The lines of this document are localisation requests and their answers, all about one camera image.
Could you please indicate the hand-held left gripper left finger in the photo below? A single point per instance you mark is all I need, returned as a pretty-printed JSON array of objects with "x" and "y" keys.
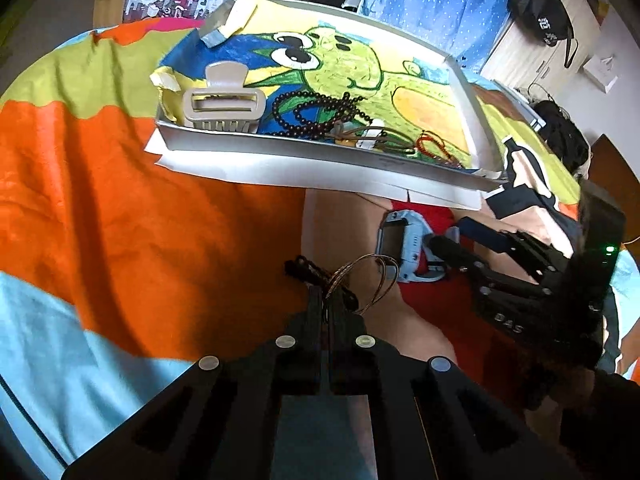
[{"x": 240, "y": 400}]

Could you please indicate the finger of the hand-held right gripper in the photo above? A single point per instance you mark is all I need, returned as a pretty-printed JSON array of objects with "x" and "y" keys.
[
  {"x": 482, "y": 230},
  {"x": 452, "y": 250}
]

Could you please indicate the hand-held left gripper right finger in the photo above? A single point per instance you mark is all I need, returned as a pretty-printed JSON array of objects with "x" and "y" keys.
[{"x": 425, "y": 410}]

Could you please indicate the blue smart watch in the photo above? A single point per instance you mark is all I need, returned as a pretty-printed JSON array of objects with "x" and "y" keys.
[{"x": 415, "y": 240}]

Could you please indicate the grey shallow cardboard box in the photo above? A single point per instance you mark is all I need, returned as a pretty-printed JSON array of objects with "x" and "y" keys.
[{"x": 300, "y": 148}]

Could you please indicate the beige hair claw clip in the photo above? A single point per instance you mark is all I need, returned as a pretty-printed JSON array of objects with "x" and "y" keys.
[{"x": 225, "y": 74}]

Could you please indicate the person's right hand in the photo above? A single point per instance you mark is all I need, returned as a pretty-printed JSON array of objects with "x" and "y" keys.
[{"x": 567, "y": 387}]

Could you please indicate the black backpack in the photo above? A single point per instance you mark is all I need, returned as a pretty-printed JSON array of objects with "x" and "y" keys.
[{"x": 562, "y": 135}]

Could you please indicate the wooden headboard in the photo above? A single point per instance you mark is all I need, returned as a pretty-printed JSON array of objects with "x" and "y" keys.
[{"x": 617, "y": 170}]

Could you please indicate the beige wardrobe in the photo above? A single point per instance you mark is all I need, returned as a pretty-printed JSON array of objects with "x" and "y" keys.
[{"x": 520, "y": 60}]

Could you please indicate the colourful printed blanket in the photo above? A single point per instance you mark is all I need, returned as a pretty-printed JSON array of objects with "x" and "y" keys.
[{"x": 125, "y": 210}]

